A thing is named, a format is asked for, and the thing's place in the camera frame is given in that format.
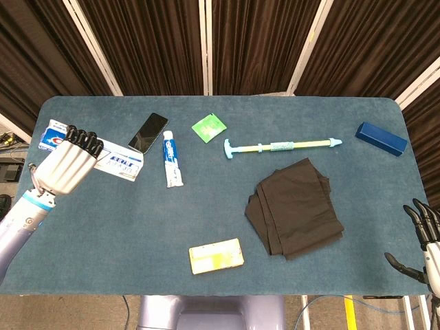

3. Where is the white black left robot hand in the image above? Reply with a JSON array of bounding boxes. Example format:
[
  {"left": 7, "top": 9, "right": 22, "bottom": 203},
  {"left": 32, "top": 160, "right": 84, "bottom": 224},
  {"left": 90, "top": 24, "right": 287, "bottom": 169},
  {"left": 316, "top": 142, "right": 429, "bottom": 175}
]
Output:
[{"left": 34, "top": 124, "right": 105, "bottom": 197}]

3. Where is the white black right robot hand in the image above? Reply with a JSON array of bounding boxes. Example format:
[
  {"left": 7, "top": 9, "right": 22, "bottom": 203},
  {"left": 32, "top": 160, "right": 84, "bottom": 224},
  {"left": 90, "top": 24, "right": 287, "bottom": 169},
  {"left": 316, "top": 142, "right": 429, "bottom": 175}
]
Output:
[{"left": 384, "top": 198, "right": 440, "bottom": 296}]

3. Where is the blue white toothpaste box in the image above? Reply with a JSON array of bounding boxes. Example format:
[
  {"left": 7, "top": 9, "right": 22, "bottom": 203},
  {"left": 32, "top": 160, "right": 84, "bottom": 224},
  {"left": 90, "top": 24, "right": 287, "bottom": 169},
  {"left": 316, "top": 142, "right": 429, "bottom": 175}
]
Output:
[{"left": 37, "top": 119, "right": 144, "bottom": 182}]

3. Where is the blue white toothpaste tube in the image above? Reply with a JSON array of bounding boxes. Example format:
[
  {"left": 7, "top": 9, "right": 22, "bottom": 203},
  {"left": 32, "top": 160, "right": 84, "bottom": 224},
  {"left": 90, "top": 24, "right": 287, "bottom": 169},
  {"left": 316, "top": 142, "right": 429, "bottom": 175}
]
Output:
[{"left": 162, "top": 130, "right": 185, "bottom": 189}]

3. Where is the dark blue rectangular box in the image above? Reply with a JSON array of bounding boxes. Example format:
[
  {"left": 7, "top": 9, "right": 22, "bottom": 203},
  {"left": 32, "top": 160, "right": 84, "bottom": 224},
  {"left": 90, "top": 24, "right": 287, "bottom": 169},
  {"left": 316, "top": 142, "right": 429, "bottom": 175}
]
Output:
[{"left": 355, "top": 121, "right": 408, "bottom": 157}]

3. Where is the flat yellow cardboard box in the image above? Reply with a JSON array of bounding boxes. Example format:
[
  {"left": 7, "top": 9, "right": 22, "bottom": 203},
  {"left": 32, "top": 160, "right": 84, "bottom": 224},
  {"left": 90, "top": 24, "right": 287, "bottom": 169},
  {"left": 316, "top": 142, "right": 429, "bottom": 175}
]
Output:
[{"left": 188, "top": 238, "right": 245, "bottom": 276}]

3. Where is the black floor device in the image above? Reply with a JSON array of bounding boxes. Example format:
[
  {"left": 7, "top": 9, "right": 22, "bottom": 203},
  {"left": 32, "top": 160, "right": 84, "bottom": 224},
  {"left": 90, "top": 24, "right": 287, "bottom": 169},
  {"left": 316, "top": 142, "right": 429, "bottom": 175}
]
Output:
[{"left": 0, "top": 157, "right": 27, "bottom": 183}]

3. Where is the white table leg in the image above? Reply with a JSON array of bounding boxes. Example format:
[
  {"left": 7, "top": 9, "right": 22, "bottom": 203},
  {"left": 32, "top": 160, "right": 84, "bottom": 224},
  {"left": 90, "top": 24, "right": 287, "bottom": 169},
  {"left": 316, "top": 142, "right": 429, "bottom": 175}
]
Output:
[
  {"left": 300, "top": 295, "right": 311, "bottom": 330},
  {"left": 401, "top": 295, "right": 414, "bottom": 330}
]

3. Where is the black smartphone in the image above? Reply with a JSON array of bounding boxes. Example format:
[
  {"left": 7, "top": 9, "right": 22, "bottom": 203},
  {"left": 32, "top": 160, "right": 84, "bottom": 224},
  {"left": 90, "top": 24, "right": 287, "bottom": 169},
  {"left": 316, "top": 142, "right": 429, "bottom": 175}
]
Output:
[{"left": 128, "top": 112, "right": 169, "bottom": 155}]

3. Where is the blue felt table cover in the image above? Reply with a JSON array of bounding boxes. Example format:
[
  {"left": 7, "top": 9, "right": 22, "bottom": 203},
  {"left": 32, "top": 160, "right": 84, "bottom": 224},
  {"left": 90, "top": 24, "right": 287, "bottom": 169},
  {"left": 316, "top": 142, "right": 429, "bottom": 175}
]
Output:
[{"left": 0, "top": 95, "right": 432, "bottom": 297}]

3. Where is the yellow floor strip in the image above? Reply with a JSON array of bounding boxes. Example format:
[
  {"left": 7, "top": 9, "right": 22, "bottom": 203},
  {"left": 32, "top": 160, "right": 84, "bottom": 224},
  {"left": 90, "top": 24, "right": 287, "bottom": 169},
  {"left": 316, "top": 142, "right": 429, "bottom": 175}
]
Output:
[{"left": 343, "top": 295, "right": 357, "bottom": 330}]

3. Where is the brown pleated curtain panel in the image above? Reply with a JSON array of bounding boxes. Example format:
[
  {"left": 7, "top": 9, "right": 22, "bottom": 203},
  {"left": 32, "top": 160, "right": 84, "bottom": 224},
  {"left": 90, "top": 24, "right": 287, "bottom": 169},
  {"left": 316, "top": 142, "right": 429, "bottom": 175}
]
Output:
[
  {"left": 211, "top": 0, "right": 323, "bottom": 96},
  {"left": 0, "top": 0, "right": 115, "bottom": 135},
  {"left": 76, "top": 0, "right": 208, "bottom": 97},
  {"left": 294, "top": 0, "right": 440, "bottom": 101}
]

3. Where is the folded black cloth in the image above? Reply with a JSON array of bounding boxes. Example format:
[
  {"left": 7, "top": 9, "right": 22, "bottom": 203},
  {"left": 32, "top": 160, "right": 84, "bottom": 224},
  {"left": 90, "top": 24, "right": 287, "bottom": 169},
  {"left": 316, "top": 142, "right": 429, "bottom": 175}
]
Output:
[{"left": 244, "top": 157, "right": 345, "bottom": 261}]

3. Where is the green sachet packet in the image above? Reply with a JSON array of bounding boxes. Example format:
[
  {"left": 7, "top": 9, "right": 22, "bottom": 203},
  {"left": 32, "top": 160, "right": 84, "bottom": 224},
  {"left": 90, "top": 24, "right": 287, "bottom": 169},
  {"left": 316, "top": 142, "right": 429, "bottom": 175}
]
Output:
[{"left": 191, "top": 111, "right": 228, "bottom": 144}]

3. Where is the yellow blue toy water pump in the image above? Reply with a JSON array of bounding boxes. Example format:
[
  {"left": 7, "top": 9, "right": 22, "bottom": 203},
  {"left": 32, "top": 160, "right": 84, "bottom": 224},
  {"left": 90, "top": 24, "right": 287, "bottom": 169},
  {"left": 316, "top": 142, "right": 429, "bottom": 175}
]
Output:
[{"left": 223, "top": 137, "right": 343, "bottom": 160}]

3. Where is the lavender robot torso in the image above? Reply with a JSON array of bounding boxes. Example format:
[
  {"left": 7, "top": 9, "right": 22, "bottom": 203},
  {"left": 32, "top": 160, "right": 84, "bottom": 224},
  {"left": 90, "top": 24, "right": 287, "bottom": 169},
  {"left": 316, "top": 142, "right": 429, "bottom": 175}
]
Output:
[{"left": 137, "top": 294, "right": 286, "bottom": 330}]

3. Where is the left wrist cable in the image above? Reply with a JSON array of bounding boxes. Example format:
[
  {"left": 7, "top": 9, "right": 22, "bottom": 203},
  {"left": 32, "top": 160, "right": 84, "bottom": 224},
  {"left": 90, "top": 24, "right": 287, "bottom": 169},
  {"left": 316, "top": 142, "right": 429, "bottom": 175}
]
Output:
[{"left": 27, "top": 163, "right": 44, "bottom": 193}]

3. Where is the white screen frame post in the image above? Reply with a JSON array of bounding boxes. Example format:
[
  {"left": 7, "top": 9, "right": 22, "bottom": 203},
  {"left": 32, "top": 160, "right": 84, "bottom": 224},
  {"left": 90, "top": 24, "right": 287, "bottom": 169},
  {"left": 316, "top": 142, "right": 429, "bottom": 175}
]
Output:
[
  {"left": 395, "top": 63, "right": 440, "bottom": 111},
  {"left": 63, "top": 0, "right": 124, "bottom": 97},
  {"left": 198, "top": 0, "right": 214, "bottom": 96},
  {"left": 286, "top": 0, "right": 331, "bottom": 97},
  {"left": 0, "top": 112, "right": 32, "bottom": 144}
]

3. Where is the blue floor cable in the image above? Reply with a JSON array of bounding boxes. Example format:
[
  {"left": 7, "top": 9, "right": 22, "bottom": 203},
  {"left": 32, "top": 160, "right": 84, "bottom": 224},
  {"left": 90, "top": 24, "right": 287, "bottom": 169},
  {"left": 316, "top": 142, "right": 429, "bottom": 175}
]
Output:
[
  {"left": 297, "top": 295, "right": 413, "bottom": 330},
  {"left": 122, "top": 295, "right": 139, "bottom": 330}
]

